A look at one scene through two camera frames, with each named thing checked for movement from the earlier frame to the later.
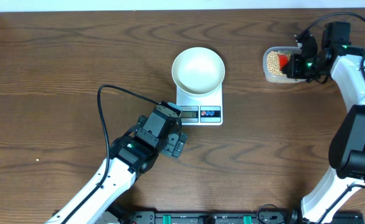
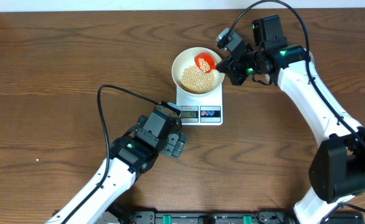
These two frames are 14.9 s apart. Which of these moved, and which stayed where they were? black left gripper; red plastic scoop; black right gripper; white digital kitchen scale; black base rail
Moved: red plastic scoop; black right gripper
Stayed: black left gripper; black base rail; white digital kitchen scale
